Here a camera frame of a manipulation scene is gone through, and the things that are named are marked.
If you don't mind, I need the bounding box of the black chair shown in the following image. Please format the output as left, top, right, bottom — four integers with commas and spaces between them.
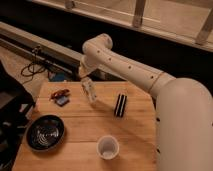
0, 61, 35, 171

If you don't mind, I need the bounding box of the white plastic cup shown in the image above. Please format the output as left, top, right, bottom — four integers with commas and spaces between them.
96, 135, 120, 160

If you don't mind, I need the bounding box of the blue object on floor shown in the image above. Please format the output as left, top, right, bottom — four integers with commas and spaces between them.
48, 73, 66, 82

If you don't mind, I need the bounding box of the red toy object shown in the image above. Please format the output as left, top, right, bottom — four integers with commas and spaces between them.
50, 89, 69, 100

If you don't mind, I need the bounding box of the black cable on floor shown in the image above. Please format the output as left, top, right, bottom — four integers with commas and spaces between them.
20, 46, 51, 78

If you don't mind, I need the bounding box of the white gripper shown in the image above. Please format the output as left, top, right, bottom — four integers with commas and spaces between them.
78, 56, 97, 78

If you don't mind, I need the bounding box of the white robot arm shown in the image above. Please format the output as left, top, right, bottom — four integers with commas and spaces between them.
79, 34, 213, 171

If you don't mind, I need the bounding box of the black striped block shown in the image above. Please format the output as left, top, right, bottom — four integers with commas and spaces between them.
114, 94, 127, 117

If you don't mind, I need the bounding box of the blue small block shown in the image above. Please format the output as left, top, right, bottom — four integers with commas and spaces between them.
55, 96, 69, 107

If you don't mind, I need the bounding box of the black round bowl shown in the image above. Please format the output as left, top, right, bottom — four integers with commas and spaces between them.
26, 115, 65, 152

